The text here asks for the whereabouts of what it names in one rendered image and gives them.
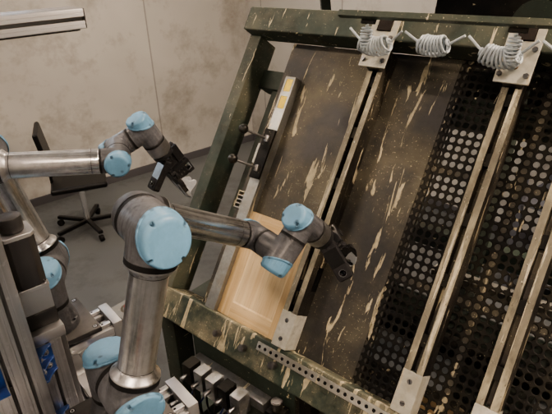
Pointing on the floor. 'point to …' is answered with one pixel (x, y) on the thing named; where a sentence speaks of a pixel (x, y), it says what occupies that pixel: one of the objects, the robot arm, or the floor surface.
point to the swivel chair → (80, 184)
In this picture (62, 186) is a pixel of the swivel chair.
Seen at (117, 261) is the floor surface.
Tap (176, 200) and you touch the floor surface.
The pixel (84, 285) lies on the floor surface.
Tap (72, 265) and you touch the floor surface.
